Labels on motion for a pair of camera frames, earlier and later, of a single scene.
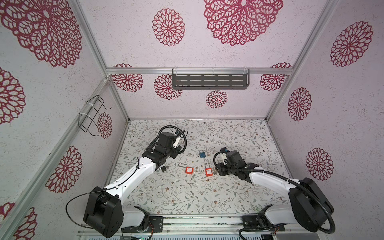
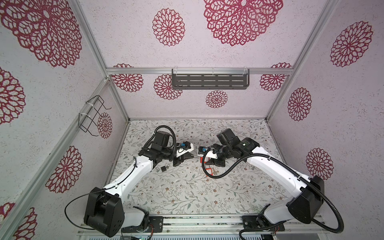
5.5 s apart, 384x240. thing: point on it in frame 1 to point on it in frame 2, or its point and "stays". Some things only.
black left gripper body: [173, 151] to [177, 160]
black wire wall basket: [88, 119] stays
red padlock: [208, 170] stays
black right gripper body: [226, 169] to [222, 154]
